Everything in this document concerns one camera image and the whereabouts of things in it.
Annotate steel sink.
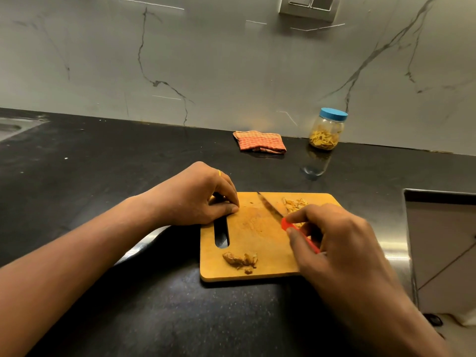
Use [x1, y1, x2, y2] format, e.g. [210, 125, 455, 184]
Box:
[0, 115, 51, 144]

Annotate blue jar lid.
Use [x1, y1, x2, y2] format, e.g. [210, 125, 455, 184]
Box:
[319, 107, 349, 122]

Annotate red handled knife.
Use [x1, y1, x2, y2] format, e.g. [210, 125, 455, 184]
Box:
[257, 192, 322, 255]

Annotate beige cabinet door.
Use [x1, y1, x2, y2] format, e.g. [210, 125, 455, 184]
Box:
[403, 188, 476, 315]

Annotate wooden cutting board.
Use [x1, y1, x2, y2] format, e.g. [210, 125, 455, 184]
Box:
[199, 192, 344, 283]

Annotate blue-lidded plastic jar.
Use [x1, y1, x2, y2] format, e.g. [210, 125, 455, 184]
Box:
[308, 107, 349, 151]

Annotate person's left forearm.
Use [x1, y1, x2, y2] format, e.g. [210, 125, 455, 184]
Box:
[0, 193, 176, 357]

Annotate grey wall switch plate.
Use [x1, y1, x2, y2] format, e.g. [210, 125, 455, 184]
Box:
[278, 0, 343, 23]

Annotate chopped ginger strips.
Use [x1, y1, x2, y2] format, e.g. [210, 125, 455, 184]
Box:
[281, 197, 309, 228]

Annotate person's left hand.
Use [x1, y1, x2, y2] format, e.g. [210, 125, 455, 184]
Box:
[139, 161, 240, 227]

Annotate knobby ginger piece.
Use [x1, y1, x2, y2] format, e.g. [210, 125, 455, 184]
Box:
[222, 251, 246, 269]

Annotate orange checked cloth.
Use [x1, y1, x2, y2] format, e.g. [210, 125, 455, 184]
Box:
[233, 130, 288, 155]

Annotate person's right hand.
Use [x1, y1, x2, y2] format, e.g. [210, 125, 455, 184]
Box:
[285, 203, 417, 331]

